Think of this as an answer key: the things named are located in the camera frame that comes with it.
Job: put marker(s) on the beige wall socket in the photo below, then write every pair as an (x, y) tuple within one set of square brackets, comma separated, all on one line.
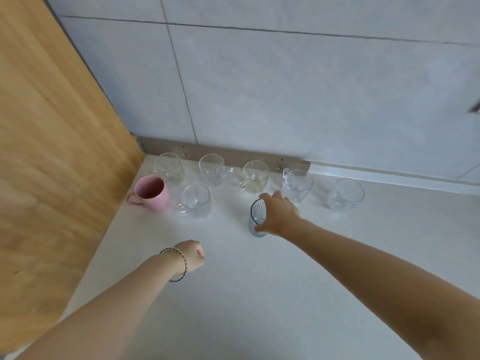
[(477, 107)]

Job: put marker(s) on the wooden cabinet side panel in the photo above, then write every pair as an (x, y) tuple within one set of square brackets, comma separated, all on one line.
[(56, 164)]

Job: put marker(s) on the tall grey ribbed glass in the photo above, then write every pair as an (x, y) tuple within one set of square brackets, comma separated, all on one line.
[(257, 217)]

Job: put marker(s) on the grey metal wall strip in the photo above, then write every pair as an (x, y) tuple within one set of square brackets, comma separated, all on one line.
[(234, 155)]

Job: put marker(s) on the white table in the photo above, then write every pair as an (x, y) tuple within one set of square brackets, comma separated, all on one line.
[(262, 296)]

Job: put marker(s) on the person's left forearm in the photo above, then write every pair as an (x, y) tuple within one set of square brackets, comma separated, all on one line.
[(105, 318)]

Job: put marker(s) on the pink ceramic mug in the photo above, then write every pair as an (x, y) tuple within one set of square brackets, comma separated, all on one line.
[(153, 194)]

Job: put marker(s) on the person's right hand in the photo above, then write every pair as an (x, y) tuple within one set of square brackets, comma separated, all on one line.
[(281, 219)]

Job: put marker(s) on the clear glass mug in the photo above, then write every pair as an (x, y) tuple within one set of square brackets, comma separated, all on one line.
[(212, 174), (257, 181), (300, 187), (169, 172), (345, 198), (195, 204)]

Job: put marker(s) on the person's right forearm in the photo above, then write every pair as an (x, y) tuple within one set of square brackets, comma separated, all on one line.
[(375, 281)]

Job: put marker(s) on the white backsplash strip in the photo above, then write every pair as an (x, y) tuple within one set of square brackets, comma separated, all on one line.
[(393, 178)]

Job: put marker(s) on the person's left hand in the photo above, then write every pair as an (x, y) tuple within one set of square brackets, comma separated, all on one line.
[(195, 256)]

